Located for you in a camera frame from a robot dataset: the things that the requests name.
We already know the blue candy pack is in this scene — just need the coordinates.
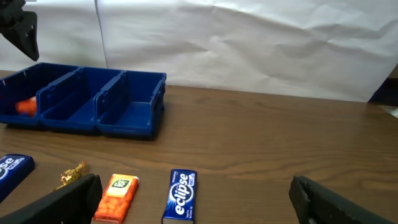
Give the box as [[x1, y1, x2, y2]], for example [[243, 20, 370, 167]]
[[161, 169, 198, 224], [0, 154, 36, 203]]

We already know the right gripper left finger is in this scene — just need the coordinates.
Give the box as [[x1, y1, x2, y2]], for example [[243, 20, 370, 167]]
[[0, 173, 103, 224]]

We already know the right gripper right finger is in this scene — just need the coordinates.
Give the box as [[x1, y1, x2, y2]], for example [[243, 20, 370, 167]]
[[289, 175, 398, 224]]

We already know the blue tray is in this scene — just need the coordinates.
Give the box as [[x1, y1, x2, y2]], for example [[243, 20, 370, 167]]
[[0, 62, 168, 141]]

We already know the gold wrapped candy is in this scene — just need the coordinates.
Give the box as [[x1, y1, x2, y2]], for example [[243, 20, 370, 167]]
[[52, 160, 88, 191]]

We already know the orange candy box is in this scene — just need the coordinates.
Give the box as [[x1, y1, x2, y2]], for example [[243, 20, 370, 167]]
[[15, 96, 38, 118], [93, 173, 140, 224]]

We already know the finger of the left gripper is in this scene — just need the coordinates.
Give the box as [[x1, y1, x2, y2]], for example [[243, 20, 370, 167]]
[[1, 11, 40, 62]]

